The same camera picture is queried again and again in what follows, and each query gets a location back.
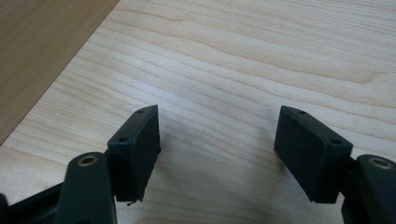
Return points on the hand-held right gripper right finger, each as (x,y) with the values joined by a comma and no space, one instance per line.
(311,155)

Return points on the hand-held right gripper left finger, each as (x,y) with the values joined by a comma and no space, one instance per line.
(134,155)

